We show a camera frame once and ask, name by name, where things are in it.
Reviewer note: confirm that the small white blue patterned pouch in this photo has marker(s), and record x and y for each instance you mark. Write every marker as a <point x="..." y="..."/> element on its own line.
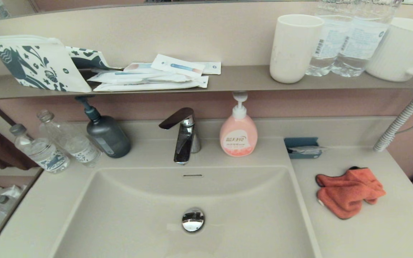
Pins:
<point x="88" y="57"/>

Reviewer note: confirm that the grey wall shelf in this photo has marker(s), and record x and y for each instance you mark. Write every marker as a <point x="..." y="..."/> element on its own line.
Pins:
<point x="246" y="77"/>

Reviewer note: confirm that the dark grey pump bottle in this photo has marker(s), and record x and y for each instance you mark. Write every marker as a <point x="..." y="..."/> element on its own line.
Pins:
<point x="108" y="138"/>

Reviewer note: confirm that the blue soap tray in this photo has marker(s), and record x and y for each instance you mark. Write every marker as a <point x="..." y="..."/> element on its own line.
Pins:
<point x="299" y="142"/>

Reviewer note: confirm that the white ribbed mug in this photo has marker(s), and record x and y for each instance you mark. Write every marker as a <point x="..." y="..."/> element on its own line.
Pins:
<point x="400" y="50"/>

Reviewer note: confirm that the silver foil sachet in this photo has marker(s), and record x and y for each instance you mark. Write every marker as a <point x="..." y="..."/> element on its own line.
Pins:
<point x="307" y="150"/>

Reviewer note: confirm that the beige sink basin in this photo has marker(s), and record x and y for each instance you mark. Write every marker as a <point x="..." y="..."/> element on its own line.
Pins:
<point x="120" y="215"/>

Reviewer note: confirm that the white plastic tumbler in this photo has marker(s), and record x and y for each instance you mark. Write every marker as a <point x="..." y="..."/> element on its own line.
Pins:
<point x="292" y="50"/>

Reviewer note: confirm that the chrome drain stopper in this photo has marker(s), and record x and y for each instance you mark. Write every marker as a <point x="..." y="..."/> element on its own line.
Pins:
<point x="193" y="219"/>

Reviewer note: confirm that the white toothbrush print sachet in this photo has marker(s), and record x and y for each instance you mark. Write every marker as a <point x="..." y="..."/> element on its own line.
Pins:
<point x="177" y="66"/>

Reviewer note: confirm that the large white blue patterned pouch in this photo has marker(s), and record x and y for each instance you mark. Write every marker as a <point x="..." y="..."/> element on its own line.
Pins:
<point x="38" y="64"/>

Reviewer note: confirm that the clear water bottle white label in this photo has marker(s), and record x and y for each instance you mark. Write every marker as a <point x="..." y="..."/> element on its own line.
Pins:
<point x="360" y="43"/>
<point x="330" y="43"/>

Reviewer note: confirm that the long white sachet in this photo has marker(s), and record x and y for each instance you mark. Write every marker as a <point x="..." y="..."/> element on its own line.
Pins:
<point x="149" y="86"/>
<point x="134" y="77"/>

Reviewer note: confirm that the white sachet orange print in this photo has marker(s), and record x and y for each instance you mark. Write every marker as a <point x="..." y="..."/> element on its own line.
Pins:
<point x="138" y="67"/>

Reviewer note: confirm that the orange cleaning cloth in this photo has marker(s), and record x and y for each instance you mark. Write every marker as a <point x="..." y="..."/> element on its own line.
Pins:
<point x="350" y="193"/>

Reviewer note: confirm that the clear uncapped water bottle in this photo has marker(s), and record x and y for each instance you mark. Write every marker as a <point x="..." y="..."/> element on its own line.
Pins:
<point x="74" y="141"/>

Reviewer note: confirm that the chrome faucet body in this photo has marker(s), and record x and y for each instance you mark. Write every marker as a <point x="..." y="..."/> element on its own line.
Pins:
<point x="185" y="143"/>

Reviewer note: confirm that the small white sachet blue logo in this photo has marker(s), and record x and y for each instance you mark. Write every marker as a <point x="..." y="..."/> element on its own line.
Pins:
<point x="212" y="67"/>

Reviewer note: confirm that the pink hand soap pump bottle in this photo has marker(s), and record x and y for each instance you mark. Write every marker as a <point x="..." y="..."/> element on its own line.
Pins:
<point x="238" y="138"/>

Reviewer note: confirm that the wall mirror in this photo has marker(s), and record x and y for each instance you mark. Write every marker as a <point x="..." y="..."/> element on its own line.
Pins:
<point x="120" y="3"/>

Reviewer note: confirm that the capped water bottle deer label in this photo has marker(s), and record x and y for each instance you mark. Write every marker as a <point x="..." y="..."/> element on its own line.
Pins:
<point x="43" y="152"/>

